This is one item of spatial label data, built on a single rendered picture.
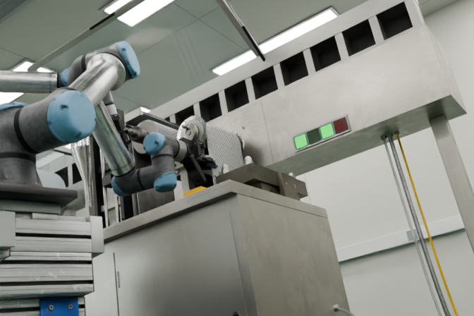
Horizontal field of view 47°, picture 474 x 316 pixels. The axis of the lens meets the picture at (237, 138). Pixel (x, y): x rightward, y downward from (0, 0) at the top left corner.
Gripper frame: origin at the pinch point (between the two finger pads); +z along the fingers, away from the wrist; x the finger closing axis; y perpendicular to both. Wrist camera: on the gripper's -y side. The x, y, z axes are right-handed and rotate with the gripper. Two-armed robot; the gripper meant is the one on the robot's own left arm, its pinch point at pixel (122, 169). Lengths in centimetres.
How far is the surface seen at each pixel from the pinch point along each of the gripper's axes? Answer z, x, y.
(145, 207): 18.2, 10.9, -11.9
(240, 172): 13.1, 22.0, 40.6
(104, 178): 1.7, -1.9, -12.9
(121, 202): 12.0, -3.5, -2.3
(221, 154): 6.5, 32.1, 19.7
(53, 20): -107, 74, -169
